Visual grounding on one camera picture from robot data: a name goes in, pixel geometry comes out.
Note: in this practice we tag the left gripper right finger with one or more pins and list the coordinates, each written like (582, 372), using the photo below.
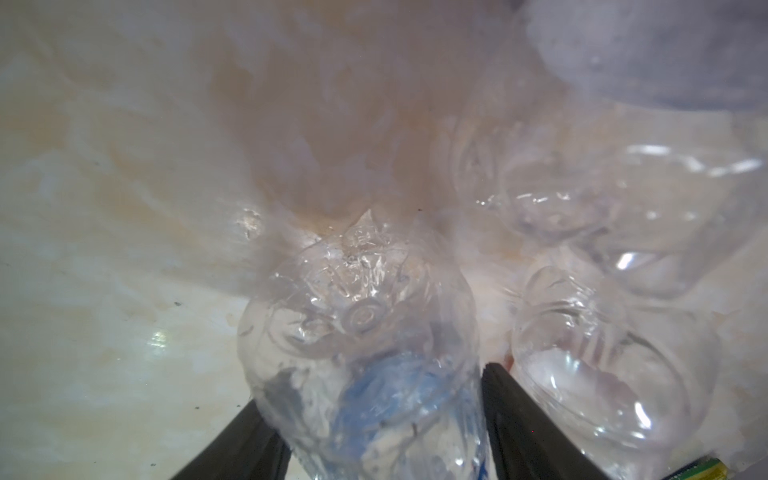
(524, 441)

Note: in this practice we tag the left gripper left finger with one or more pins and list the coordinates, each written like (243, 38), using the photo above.
(248, 448)

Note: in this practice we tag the blue label crushed bottle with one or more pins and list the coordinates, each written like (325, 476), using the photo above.
(362, 352)

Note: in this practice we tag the red label yellow cap bottle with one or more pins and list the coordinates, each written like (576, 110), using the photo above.
(627, 381)

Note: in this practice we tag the clear crushed bottle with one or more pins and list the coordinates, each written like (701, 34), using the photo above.
(655, 199)

